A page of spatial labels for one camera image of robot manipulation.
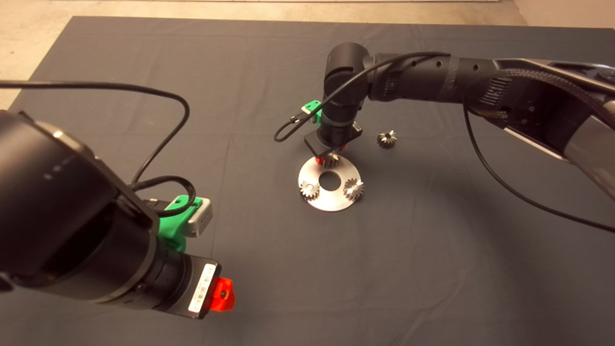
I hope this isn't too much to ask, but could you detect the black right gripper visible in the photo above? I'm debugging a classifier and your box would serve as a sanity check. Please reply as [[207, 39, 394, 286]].
[[304, 121, 364, 165]]

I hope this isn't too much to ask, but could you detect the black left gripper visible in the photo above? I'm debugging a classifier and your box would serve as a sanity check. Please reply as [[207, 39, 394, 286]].
[[170, 254, 236, 320]]

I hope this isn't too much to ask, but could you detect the round metal plate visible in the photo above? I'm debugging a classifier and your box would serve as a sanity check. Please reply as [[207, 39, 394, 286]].
[[298, 156, 361, 212]]

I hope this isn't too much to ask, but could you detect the dark grey table cloth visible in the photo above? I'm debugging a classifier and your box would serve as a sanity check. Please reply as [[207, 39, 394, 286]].
[[0, 17, 615, 346]]

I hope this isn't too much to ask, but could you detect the green right camera mount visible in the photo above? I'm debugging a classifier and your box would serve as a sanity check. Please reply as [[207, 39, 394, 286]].
[[306, 100, 324, 124]]

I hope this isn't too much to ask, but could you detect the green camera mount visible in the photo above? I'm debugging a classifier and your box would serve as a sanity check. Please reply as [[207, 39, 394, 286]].
[[158, 195, 203, 252], [306, 100, 324, 124]]

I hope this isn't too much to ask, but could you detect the black right camera cable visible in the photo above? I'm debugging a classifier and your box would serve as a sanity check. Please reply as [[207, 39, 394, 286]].
[[273, 51, 615, 234]]

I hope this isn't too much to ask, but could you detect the black camera cable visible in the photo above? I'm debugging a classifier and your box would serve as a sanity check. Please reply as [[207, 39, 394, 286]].
[[0, 81, 197, 217], [273, 51, 615, 234]]

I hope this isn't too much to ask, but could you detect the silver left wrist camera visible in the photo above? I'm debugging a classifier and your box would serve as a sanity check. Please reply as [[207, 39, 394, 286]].
[[187, 197, 213, 238]]

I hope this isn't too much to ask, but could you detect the green left camera mount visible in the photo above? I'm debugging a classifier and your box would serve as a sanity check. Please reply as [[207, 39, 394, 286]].
[[158, 195, 203, 252]]

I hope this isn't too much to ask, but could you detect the black left camera cable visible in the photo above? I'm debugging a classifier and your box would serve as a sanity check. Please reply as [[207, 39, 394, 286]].
[[0, 81, 197, 217]]

